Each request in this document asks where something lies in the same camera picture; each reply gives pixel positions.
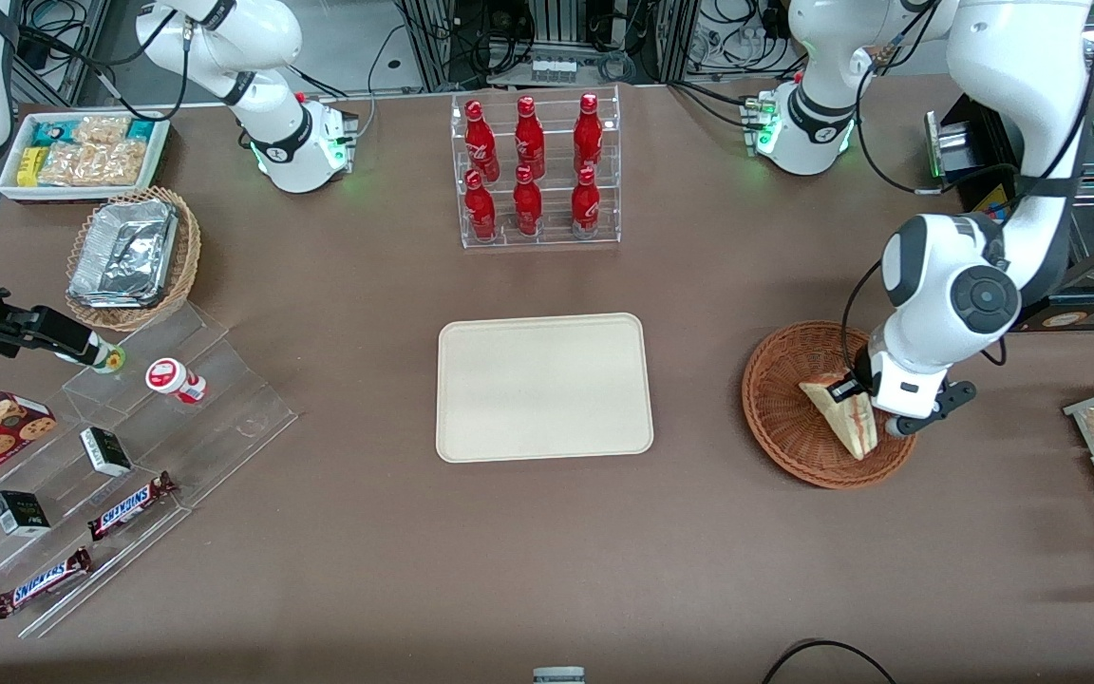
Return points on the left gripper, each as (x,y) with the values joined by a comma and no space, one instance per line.
(862,371)

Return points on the triangular sandwich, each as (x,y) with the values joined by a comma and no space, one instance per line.
(846,423)

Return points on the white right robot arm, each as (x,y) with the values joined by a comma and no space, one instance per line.
(272,142)

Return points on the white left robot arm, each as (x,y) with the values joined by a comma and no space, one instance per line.
(1012,76)

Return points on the brown round wicker basket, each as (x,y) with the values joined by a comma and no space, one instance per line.
(780,418)

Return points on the light wicker basket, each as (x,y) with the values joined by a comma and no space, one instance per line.
(188,256)

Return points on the beige plastic tray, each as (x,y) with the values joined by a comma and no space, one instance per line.
(544,388)

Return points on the small green bottle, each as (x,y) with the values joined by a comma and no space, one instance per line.
(111,360)

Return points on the aluminium foil container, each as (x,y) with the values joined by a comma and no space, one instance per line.
(124,252)

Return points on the yellow snack packet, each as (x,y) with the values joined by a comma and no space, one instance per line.
(28,166)

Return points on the red white yogurt bottle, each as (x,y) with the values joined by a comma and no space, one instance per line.
(172,378)

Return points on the small black box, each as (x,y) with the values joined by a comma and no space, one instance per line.
(106,452)
(20,514)

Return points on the teal snack packet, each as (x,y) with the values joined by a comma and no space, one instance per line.
(140,130)
(49,133)

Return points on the Snickers chocolate bar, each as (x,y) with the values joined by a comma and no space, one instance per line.
(42,582)
(129,506)

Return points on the clear acrylic stepped display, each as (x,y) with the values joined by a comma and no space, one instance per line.
(234,418)

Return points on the white rectangular snack bin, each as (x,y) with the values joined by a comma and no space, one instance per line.
(160,152)

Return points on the red soda bottle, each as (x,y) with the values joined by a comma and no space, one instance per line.
(529,142)
(480,142)
(588,138)
(528,207)
(480,211)
(585,207)

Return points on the clear acrylic bottle rack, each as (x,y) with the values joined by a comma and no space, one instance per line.
(556,237)

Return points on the small grey box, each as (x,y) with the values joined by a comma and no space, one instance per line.
(558,675)

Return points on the grey power strip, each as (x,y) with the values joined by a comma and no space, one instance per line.
(554,71)

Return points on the aluminium frame rack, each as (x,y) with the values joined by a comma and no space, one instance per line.
(433,43)

